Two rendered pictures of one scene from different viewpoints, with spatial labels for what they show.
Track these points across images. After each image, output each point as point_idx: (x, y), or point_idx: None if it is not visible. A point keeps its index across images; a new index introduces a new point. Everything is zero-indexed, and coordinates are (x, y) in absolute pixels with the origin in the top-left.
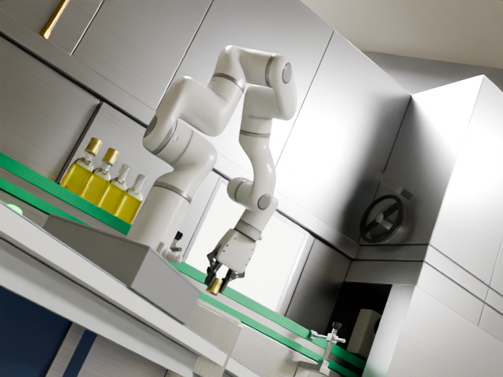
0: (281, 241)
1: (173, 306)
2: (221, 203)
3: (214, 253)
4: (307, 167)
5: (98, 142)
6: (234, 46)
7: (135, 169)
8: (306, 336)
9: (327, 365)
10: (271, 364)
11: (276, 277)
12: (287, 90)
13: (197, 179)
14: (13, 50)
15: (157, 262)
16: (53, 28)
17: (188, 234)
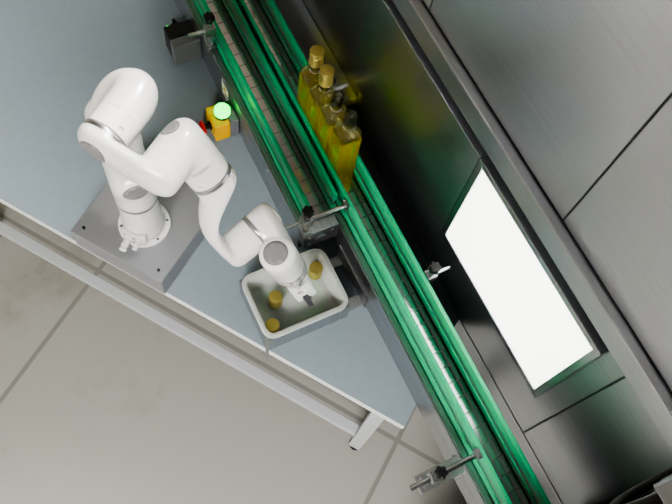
0: (555, 320)
1: (134, 275)
2: (481, 196)
3: None
4: (644, 245)
5: (310, 55)
6: (115, 73)
7: (401, 88)
8: (473, 446)
9: (423, 486)
10: (429, 418)
11: (541, 355)
12: (114, 169)
13: (117, 200)
14: None
15: (87, 242)
16: None
17: (447, 206)
